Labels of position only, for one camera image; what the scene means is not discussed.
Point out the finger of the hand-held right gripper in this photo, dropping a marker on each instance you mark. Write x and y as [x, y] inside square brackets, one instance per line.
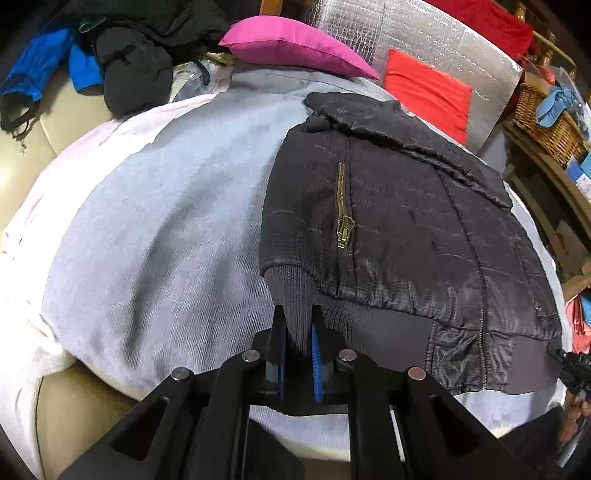
[575, 369]

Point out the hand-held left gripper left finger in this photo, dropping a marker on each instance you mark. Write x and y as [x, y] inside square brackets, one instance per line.
[279, 364]

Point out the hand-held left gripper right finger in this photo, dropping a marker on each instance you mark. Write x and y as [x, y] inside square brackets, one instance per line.
[316, 364]

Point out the dark quilted zip jacket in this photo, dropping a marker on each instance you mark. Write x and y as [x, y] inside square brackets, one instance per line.
[392, 207]

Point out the pile of dark clothes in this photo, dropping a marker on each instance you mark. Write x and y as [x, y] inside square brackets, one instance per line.
[138, 69]

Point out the person's right hand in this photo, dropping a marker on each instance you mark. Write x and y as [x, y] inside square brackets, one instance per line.
[577, 415]

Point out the red bag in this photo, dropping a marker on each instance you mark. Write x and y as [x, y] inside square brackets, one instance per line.
[581, 318]

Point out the grey blanket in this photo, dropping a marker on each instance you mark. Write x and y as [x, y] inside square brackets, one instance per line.
[161, 207]

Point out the blue cardboard box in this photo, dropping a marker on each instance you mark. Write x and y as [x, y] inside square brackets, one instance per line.
[582, 173]

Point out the wooden table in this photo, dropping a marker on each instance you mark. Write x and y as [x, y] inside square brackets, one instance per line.
[531, 152]

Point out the wicker basket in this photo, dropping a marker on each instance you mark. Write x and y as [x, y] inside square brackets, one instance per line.
[540, 120]

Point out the pale pink bed sheet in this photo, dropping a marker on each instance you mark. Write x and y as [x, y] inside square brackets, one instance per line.
[27, 286]

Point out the light blue cloth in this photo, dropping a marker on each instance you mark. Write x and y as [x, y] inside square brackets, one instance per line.
[556, 106]

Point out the red pillow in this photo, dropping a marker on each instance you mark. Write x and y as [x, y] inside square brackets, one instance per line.
[429, 97]

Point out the floral cloth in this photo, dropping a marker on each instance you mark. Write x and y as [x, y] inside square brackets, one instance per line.
[194, 78]

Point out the pink pillow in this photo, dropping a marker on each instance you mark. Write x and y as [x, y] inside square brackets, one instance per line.
[295, 41]

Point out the wooden stair railing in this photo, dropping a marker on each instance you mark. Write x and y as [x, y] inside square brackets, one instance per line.
[549, 44]

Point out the silver foil insulation mat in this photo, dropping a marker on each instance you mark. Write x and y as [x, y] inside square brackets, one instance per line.
[429, 32]

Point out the red blanket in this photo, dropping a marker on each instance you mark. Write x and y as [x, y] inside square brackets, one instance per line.
[489, 23]

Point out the blue jacket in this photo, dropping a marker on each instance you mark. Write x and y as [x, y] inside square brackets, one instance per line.
[41, 60]

